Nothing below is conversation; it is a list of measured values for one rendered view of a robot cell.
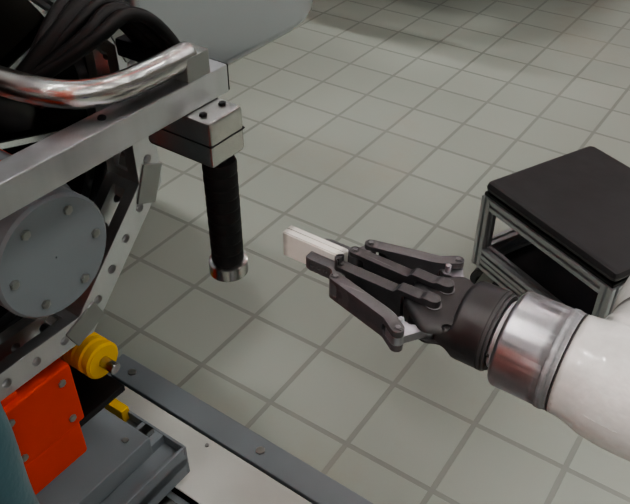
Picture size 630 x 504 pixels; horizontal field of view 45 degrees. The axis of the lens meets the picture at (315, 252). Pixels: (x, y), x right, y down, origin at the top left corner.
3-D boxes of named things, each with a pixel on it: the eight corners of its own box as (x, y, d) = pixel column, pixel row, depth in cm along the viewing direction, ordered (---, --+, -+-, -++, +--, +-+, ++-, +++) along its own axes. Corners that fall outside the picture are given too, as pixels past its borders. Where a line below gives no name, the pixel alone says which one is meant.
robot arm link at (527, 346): (574, 367, 69) (514, 340, 72) (597, 292, 63) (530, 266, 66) (536, 432, 63) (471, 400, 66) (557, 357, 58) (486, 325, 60)
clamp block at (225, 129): (181, 124, 81) (175, 78, 78) (246, 149, 77) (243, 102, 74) (147, 143, 78) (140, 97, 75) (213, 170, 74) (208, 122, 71)
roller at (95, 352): (6, 292, 123) (-3, 265, 119) (134, 370, 109) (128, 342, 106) (-25, 312, 119) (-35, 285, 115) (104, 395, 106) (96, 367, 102)
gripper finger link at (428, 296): (440, 327, 70) (433, 336, 69) (338, 283, 74) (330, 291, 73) (444, 295, 67) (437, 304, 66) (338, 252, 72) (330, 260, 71)
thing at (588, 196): (462, 287, 197) (480, 177, 176) (563, 244, 211) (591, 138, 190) (584, 395, 168) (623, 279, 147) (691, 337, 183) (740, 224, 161)
